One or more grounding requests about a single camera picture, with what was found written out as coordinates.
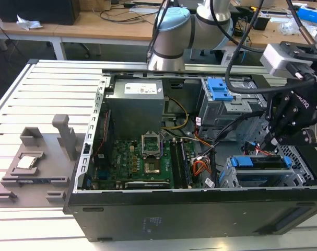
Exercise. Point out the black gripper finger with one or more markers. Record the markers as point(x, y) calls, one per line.
point(278, 117)
point(299, 137)

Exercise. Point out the hard disk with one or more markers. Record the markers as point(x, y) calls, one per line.
point(243, 161)

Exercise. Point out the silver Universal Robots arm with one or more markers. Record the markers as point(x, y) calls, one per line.
point(174, 39)

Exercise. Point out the grey metal disk bay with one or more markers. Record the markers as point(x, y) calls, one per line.
point(299, 167)

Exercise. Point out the black RAM slot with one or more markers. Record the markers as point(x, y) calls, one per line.
point(176, 164)

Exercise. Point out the grey metal drive cage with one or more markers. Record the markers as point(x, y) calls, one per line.
point(226, 115)

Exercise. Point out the blue plastic drive carrier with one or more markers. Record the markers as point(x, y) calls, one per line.
point(219, 90)

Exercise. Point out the clear plastic bag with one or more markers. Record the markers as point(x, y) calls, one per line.
point(291, 27)

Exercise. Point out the blue cardboard box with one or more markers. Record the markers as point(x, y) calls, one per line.
point(311, 13)

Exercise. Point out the small black box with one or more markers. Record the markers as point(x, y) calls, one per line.
point(261, 23)

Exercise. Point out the green RAM stick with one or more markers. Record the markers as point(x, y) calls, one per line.
point(186, 164)

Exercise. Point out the thin metal locking lever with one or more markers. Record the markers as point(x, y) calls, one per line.
point(161, 149)

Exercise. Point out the CPU socket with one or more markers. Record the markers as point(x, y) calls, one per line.
point(152, 168)

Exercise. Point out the grey power supply unit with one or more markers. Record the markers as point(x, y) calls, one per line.
point(134, 112)

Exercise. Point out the black open PC case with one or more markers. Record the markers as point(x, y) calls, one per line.
point(174, 217)

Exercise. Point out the black graphics card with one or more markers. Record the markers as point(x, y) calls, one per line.
point(147, 184)

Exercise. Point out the green motherboard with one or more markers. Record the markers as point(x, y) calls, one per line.
point(127, 159)

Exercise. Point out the grey parts rack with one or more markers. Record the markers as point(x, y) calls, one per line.
point(51, 167)

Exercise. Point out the silver CPU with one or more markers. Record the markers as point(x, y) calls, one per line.
point(25, 162)

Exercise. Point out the large black box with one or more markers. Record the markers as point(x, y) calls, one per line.
point(35, 11)

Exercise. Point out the crumpled white paper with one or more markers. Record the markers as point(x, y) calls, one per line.
point(29, 23)

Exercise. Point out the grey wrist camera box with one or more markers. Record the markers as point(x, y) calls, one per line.
point(274, 58)

